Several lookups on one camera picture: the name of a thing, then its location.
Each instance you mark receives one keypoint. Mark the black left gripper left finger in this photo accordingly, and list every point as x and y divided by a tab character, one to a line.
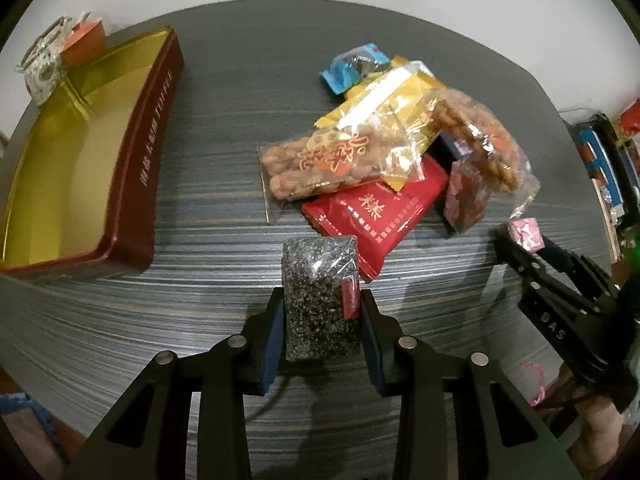
145	434

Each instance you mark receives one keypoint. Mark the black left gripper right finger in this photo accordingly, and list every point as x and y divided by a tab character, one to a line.
459	417

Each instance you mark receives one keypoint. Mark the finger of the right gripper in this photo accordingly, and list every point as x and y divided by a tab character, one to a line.
538	274
589	278

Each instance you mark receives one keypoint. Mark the pink candy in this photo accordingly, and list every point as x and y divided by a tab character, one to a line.
525	233

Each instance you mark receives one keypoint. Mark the dark red floral snack packet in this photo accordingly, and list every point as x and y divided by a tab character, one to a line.
467	196

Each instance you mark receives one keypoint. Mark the red rice cake packet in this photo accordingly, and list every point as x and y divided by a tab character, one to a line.
379	217

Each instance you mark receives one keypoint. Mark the black sesame snack bar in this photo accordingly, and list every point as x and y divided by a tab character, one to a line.
320	279

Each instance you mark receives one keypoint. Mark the clear fried twist snack bag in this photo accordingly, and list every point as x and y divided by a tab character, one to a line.
379	147

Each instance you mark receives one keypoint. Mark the colourful clutter at right edge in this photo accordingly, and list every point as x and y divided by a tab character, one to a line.
608	162

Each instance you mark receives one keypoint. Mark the gold snack packet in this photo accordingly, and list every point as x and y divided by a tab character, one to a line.
393	93

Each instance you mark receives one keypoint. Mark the gold and red tin box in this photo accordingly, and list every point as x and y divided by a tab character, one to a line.
78	188

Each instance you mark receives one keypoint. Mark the blue snack packet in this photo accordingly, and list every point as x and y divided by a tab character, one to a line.
350	67

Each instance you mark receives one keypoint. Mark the floral ceramic teapot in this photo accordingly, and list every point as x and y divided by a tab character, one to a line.
41	66

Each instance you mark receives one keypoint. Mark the orange lidded tea cup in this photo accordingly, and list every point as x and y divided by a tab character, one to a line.
85	43

